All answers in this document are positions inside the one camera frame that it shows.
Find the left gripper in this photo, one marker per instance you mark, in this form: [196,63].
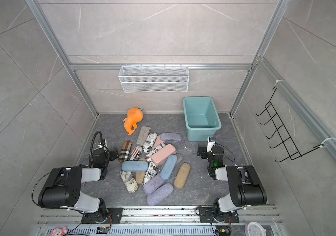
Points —
[112,154]

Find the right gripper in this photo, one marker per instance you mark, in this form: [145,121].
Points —
[202,151]

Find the plaid brown glasses case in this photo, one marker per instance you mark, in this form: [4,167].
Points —
[125,151]

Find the blue fabric case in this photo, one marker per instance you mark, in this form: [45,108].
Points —
[168,167]
[134,166]

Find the teal plastic storage box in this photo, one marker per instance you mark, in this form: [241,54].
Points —
[201,118]

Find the grey marble glasses case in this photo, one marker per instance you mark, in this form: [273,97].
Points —
[143,135]

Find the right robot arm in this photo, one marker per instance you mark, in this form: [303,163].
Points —
[245,187]

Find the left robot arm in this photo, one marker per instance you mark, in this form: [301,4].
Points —
[62,188]

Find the grey fabric glasses case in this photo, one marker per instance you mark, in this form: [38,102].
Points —
[179,158]

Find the pink hard glasses case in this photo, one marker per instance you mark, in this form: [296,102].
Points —
[160,156]

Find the flag newspaper print case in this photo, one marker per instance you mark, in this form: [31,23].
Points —
[136,153]

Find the purple fabric case top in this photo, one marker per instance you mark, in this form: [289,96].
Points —
[171,137]

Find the purple fabric case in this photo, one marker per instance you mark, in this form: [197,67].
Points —
[160,194]
[153,184]
[171,137]

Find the tan fabric case centre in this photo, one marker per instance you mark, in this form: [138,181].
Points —
[140,177]

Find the tan fabric case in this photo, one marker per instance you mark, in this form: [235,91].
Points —
[140,177]
[182,175]

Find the newspaper case under pink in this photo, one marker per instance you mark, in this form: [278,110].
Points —
[153,151]

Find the tan fabric case right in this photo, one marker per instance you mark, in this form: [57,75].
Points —
[182,175]

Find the pink flat case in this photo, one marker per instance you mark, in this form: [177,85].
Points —
[158,141]

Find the orange plush whale toy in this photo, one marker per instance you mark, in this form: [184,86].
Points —
[134,116]

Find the purple fabric case middle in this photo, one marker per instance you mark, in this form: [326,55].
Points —
[153,184]

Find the purple fabric case bottom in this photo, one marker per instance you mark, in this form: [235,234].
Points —
[160,194]

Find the pink white clock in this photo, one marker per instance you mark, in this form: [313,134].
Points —
[254,229]

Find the pink toy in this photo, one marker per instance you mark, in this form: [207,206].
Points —
[59,231]

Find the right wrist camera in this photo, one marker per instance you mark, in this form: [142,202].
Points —
[210,143]

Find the metal base rail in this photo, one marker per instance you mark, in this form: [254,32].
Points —
[159,221]

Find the white wire mesh basket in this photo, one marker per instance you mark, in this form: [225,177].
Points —
[154,78]

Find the black wire hook rack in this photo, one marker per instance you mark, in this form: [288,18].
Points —
[281,132]

